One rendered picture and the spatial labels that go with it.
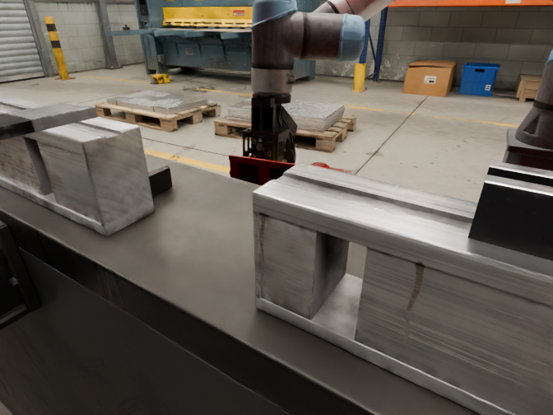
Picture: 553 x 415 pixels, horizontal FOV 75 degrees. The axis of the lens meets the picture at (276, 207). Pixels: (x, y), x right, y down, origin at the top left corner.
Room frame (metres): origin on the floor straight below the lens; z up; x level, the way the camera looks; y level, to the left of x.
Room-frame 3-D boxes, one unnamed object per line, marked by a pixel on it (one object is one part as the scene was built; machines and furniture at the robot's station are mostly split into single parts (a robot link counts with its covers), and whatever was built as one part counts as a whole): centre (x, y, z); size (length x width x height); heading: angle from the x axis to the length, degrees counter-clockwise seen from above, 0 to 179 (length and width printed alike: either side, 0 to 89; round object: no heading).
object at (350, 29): (0.72, -0.09, 1.03); 0.11 x 0.11 x 0.08; 6
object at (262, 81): (0.68, 0.01, 0.95); 0.08 x 0.08 x 0.05
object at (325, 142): (3.58, -0.10, 0.07); 1.20 x 0.81 x 0.14; 64
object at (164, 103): (4.23, 1.37, 0.17); 0.99 x 0.63 x 0.05; 59
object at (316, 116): (3.58, -0.10, 0.20); 1.01 x 0.63 x 0.12; 64
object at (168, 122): (4.23, 1.37, 0.07); 1.20 x 0.80 x 0.14; 59
